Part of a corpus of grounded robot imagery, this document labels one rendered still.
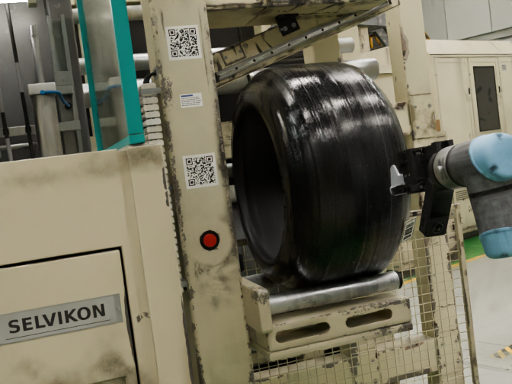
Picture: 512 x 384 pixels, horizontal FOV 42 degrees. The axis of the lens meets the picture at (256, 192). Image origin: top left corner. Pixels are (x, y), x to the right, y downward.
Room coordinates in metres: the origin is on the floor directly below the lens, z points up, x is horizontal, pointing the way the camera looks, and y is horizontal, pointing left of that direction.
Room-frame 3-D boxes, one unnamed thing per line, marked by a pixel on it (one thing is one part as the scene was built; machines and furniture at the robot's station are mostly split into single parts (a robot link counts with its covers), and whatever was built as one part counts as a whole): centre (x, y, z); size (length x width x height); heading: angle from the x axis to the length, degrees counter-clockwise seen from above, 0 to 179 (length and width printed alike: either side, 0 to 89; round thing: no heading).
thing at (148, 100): (1.53, 0.21, 1.19); 0.05 x 0.04 x 0.48; 17
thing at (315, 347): (1.67, -0.10, 0.80); 0.37 x 0.36 x 0.02; 17
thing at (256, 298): (1.62, 0.07, 0.90); 0.40 x 0.03 x 0.10; 17
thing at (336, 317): (1.54, -0.14, 0.83); 0.36 x 0.09 x 0.06; 107
